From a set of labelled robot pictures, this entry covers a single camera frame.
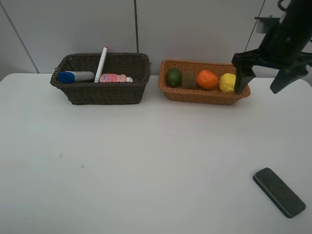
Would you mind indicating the green lime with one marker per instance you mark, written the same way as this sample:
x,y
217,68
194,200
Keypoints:
x,y
173,77

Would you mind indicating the dark felt whiteboard eraser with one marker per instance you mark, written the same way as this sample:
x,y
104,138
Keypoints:
x,y
283,197

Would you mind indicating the orange mandarin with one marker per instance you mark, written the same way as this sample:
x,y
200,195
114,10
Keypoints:
x,y
207,80

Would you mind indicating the small pink bottle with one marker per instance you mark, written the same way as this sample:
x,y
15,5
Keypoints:
x,y
105,78

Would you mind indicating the light brown wicker basket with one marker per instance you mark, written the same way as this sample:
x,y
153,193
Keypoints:
x,y
198,95

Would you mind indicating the yellow lemon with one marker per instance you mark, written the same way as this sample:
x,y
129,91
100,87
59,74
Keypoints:
x,y
227,83

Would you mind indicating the white marker pink caps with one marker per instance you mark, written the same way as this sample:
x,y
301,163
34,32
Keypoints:
x,y
100,65

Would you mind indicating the dark brown wicker basket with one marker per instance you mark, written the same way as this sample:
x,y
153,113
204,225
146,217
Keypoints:
x,y
134,65

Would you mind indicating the white bottle blue cap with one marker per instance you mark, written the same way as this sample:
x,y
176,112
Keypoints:
x,y
76,76

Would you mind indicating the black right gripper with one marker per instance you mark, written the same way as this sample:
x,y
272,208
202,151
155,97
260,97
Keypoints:
x,y
281,49

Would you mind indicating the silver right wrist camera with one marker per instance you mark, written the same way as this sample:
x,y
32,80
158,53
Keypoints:
x,y
264,24

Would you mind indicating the brown kiwi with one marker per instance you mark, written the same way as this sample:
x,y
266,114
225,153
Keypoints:
x,y
188,80

